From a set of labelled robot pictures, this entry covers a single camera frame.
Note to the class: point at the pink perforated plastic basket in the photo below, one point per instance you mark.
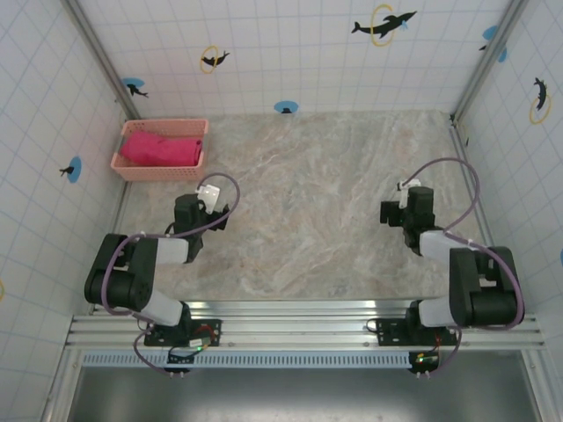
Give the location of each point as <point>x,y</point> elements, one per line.
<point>154,173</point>

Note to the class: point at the aluminium mounting rail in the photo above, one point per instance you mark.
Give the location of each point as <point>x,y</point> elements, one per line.
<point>299,325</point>

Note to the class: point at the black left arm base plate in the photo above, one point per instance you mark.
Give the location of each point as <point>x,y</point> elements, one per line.
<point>211,327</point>

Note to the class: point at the green circuit board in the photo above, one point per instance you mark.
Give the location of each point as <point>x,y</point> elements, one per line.
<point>198,343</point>
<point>426,359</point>

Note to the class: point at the aluminium corner post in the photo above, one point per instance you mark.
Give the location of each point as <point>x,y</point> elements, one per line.
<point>488,57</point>
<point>103,57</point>

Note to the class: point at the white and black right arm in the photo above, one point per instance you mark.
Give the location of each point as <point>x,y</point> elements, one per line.
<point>435,244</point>

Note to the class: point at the blue circle dolphin sticker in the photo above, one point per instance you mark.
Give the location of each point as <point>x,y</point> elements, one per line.
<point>74,169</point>
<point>489,33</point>
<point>134,85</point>
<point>286,106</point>

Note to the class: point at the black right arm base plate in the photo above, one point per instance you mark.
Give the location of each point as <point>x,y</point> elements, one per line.
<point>387,332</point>

